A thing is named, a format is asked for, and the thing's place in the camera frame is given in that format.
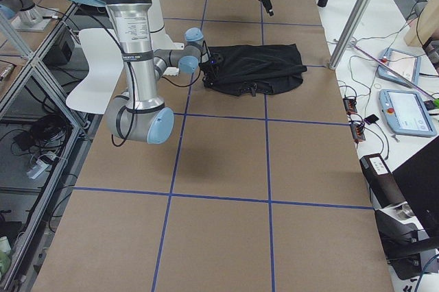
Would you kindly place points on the black box with label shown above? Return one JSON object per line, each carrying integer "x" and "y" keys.
{"x": 382, "y": 187}

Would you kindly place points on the near blue teach pendant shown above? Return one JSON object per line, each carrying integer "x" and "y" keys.
{"x": 405, "y": 113}

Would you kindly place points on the white plastic chair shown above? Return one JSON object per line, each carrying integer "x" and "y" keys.
{"x": 105, "y": 65}

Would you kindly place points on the black graphic t-shirt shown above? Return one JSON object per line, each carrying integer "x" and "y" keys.
{"x": 266, "y": 69}

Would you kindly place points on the aluminium frame post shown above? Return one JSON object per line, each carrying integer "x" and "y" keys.
{"x": 351, "y": 25}

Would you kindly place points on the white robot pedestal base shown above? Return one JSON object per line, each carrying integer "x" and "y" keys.
{"x": 159, "y": 37}

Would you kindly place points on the blue teach pendant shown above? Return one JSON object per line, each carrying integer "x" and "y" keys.
{"x": 405, "y": 113}
{"x": 404, "y": 63}

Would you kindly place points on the far blue teach pendant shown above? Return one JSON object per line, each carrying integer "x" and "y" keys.
{"x": 404, "y": 63}

